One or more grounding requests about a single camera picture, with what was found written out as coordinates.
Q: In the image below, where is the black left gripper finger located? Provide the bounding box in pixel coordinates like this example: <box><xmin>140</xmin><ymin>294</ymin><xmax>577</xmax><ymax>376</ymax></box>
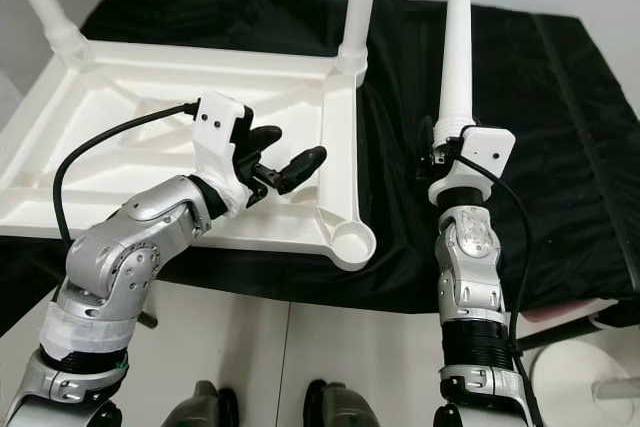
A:
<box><xmin>240</xmin><ymin>125</ymin><xmax>283</xmax><ymax>163</ymax></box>
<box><xmin>275</xmin><ymin>145</ymin><xmax>329</xmax><ymax>196</ymax></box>

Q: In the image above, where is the white plastic table top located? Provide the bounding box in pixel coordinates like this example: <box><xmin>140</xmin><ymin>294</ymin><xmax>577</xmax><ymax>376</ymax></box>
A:
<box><xmin>0</xmin><ymin>39</ymin><xmax>379</xmax><ymax>271</ymax></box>

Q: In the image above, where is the black table cloth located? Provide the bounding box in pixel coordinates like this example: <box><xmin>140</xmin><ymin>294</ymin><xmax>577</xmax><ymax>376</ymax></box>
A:
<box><xmin>0</xmin><ymin>0</ymin><xmax>640</xmax><ymax>333</ymax></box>

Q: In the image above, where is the dark robot left foot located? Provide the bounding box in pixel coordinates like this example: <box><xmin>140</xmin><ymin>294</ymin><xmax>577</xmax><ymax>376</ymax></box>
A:
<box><xmin>165</xmin><ymin>380</ymin><xmax>239</xmax><ymax>427</ymax></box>

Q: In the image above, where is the dark robot foot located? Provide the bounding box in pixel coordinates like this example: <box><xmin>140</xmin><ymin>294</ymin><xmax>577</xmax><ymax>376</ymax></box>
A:
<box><xmin>165</xmin><ymin>380</ymin><xmax>239</xmax><ymax>427</ymax></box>
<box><xmin>302</xmin><ymin>379</ymin><xmax>381</xmax><ymax>427</ymax></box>

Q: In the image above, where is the dark robot right foot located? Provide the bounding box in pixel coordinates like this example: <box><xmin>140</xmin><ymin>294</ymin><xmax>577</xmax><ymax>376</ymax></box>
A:
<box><xmin>302</xmin><ymin>379</ymin><xmax>381</xmax><ymax>427</ymax></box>

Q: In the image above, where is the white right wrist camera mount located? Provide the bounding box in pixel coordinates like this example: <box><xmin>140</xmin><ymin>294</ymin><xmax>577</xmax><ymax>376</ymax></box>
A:
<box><xmin>428</xmin><ymin>125</ymin><xmax>516</xmax><ymax>206</ymax></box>

